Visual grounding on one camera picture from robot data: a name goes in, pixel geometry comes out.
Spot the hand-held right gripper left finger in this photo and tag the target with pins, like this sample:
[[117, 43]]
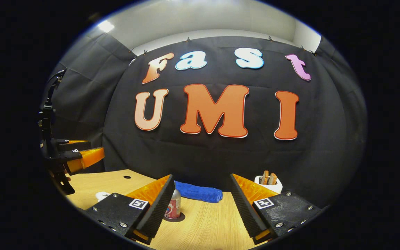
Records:
[[160, 205]]

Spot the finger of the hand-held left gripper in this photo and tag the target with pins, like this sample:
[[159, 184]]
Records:
[[90, 157], [75, 144]]

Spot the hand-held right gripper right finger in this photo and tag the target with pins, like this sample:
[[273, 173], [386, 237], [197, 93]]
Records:
[[245, 205]]

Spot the silver water bottle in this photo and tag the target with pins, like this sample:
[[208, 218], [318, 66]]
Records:
[[174, 206]]

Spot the dark brown round coaster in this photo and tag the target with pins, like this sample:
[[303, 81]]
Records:
[[181, 218]]

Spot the white teacup lid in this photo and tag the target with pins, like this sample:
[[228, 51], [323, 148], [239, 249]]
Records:
[[102, 194]]

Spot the white toaster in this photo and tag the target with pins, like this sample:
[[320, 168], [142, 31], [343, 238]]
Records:
[[273, 187]]

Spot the bread slice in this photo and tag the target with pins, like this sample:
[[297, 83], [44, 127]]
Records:
[[273, 179], [265, 177]]

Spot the blue towel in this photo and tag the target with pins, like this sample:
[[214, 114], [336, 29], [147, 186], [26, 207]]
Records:
[[200, 192]]

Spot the black backdrop cloth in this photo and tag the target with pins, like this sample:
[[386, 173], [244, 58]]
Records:
[[214, 156]]

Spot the ceiling light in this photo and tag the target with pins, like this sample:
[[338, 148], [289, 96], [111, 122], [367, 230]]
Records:
[[106, 26]]

